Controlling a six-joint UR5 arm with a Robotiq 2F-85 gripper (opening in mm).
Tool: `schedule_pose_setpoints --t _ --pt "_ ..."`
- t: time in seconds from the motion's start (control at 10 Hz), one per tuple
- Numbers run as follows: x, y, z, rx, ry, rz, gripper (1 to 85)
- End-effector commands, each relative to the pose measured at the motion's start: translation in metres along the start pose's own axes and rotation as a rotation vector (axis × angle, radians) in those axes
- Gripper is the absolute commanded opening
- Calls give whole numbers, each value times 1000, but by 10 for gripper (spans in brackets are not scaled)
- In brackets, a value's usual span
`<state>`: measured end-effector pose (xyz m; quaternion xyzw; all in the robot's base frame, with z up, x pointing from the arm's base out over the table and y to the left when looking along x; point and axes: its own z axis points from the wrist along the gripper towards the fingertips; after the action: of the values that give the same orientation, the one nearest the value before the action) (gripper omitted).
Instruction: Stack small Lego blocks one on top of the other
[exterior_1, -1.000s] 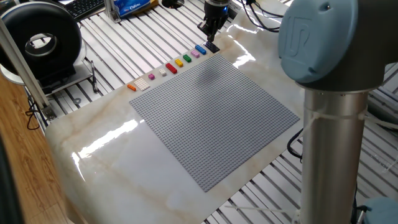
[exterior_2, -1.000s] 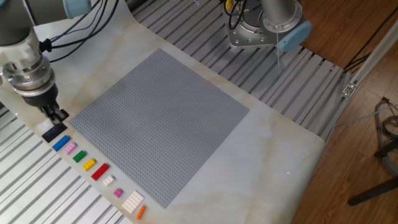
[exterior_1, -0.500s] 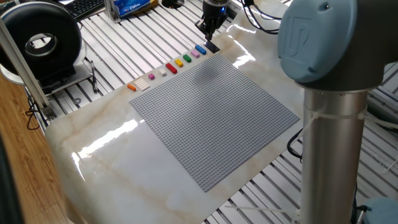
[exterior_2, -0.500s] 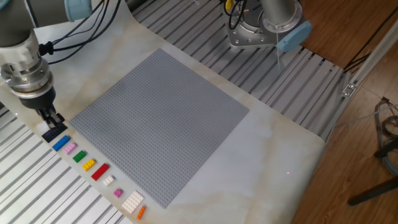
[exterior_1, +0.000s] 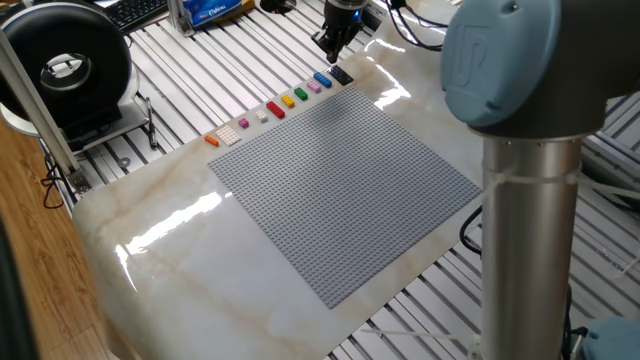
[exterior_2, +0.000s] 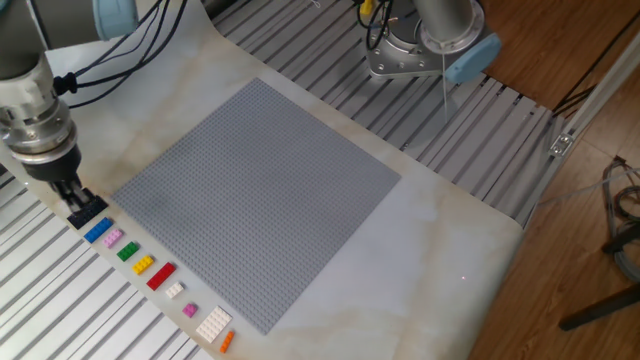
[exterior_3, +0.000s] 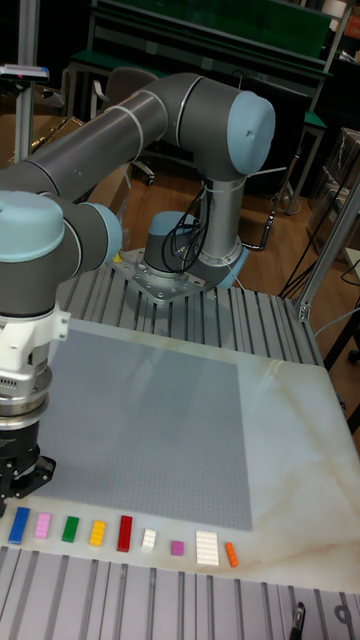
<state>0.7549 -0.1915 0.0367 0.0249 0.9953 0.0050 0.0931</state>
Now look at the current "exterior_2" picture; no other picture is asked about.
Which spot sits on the grey Lego baseplate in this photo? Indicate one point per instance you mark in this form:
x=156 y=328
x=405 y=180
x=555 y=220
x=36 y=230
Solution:
x=260 y=215

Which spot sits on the aluminium frame profile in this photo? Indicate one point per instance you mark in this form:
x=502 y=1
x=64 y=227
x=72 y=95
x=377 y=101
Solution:
x=600 y=90

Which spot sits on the black stand legs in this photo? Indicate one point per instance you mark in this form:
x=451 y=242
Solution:
x=600 y=310

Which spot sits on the silver corner bracket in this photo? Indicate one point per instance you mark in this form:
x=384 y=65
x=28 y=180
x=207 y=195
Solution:
x=561 y=145

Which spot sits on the green Lego brick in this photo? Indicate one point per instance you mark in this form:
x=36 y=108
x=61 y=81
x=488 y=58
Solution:
x=127 y=251

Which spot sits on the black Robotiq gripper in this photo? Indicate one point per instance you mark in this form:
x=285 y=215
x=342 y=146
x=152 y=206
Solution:
x=55 y=170

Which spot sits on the large white Lego plate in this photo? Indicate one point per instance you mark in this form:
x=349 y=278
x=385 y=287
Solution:
x=214 y=324

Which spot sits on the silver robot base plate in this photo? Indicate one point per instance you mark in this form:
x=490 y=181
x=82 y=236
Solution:
x=400 y=65

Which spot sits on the light pink Lego brick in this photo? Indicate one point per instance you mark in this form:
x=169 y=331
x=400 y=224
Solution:
x=113 y=238

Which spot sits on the dark navy Lego plate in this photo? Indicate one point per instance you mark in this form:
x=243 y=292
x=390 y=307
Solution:
x=92 y=214

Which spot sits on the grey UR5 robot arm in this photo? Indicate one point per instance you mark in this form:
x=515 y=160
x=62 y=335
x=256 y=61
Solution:
x=25 y=30

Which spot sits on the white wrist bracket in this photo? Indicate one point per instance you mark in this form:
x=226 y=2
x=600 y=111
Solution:
x=25 y=95

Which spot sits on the blue Lego brick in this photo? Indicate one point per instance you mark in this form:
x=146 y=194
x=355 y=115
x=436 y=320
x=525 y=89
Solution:
x=98 y=230

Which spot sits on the white zip tie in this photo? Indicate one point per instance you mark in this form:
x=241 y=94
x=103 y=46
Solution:
x=444 y=85

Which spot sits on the small magenta Lego brick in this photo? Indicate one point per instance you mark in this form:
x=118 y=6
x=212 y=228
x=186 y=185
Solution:
x=189 y=310

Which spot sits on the orange Lego brick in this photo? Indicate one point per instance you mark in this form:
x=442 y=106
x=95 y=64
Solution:
x=227 y=341

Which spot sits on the small white Lego brick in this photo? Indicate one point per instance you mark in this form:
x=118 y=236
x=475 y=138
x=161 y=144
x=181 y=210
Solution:
x=174 y=290

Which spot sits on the yellow Lego brick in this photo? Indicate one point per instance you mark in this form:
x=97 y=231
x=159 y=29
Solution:
x=143 y=264

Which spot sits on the yellow connector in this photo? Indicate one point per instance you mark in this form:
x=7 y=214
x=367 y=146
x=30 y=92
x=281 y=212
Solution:
x=366 y=6

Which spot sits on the red Lego brick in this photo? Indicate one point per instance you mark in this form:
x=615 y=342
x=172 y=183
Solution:
x=161 y=276

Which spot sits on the marble pattern board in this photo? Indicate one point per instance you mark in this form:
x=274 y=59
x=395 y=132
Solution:
x=400 y=275

